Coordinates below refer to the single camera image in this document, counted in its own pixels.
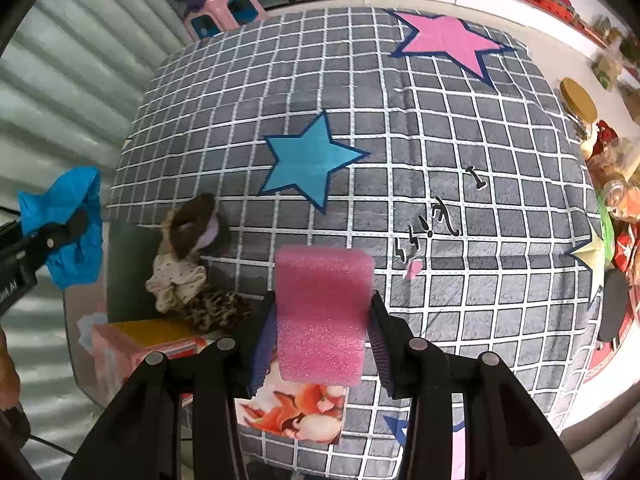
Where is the leopard print scrunchie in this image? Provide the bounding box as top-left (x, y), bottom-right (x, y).
top-left (180, 287), bottom-right (256, 333)

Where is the red round mat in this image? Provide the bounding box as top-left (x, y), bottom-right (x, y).
top-left (582, 330), bottom-right (640, 386)

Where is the pale green curtain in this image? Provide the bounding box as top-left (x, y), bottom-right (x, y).
top-left (0, 0), bottom-right (201, 461)

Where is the white dotted scrunchie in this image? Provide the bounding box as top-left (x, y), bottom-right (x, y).
top-left (145, 255), bottom-right (208, 313)

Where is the person's left hand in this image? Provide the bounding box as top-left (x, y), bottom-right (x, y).
top-left (0, 327), bottom-right (22, 411)

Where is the pink sponge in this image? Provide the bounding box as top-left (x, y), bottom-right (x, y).
top-left (274, 246), bottom-right (376, 387)

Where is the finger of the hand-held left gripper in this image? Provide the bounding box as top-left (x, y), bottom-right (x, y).
top-left (10, 207), bottom-right (92, 267)

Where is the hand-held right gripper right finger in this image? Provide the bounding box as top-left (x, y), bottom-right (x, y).
top-left (369, 291), bottom-right (586, 480)

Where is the grey storage box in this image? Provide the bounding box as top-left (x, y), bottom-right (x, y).
top-left (62, 217), bottom-right (211, 411)

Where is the pile of snack packets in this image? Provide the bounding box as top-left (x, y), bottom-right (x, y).
top-left (580, 120), bottom-right (640, 281)

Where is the brown and purple scrunchie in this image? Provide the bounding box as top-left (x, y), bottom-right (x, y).
top-left (170, 192), bottom-right (231, 261)

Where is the black round lid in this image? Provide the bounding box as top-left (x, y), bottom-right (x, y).
top-left (597, 270), bottom-right (632, 343)

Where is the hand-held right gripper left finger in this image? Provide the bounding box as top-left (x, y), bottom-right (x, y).
top-left (60, 291), bottom-right (279, 480)

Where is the cream plush scrunchie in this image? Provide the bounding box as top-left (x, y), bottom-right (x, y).
top-left (159, 210), bottom-right (188, 261)

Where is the blue cloth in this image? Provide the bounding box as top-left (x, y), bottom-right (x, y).
top-left (17, 166), bottom-right (106, 291)

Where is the pink plastic stool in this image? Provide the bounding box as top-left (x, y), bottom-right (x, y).
top-left (182, 0), bottom-right (268, 41)

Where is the glass jar with gold lid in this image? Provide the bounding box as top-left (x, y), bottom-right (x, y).
top-left (559, 77), bottom-right (598, 136)

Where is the pink printed carton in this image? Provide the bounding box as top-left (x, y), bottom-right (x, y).
top-left (90, 317), bottom-right (348, 446)

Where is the grey checked star blanket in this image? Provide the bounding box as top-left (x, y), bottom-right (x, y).
top-left (102, 6), bottom-right (608, 478)

